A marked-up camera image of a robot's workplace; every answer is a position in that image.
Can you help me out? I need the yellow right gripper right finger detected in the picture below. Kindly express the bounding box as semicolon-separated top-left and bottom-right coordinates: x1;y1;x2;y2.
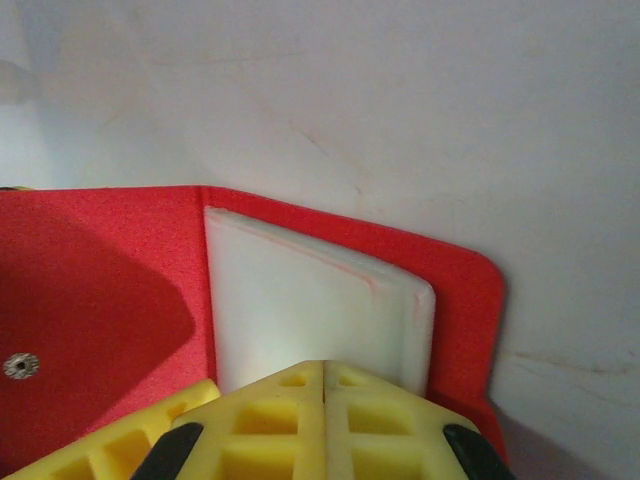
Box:
324;360;514;480

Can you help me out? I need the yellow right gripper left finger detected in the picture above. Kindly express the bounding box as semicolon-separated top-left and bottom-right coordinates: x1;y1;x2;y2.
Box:
134;359;326;480

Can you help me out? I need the red card holder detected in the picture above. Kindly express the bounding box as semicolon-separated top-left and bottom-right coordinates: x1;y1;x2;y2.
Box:
0;184;511;480

